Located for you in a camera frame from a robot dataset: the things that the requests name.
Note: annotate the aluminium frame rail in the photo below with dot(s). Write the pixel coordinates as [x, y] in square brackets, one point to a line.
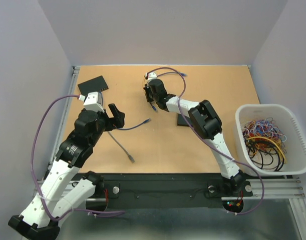
[284, 188]

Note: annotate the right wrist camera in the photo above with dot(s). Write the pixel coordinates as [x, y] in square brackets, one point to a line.
[150, 76]

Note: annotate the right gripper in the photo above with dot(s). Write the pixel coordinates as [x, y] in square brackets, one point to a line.
[146, 90]

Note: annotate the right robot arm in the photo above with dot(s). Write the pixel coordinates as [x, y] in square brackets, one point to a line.
[205, 123]

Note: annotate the black network switch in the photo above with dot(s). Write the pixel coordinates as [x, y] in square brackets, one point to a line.
[183, 122]
[97, 84]

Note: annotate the white plastic basket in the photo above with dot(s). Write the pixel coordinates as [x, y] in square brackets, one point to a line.
[269, 138]

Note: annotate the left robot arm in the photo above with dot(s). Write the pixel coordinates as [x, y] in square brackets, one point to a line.
[41, 218]

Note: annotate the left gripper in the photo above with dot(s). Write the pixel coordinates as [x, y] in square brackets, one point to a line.
[113, 122]

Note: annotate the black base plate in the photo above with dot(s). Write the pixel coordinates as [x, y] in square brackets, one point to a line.
[142, 191]

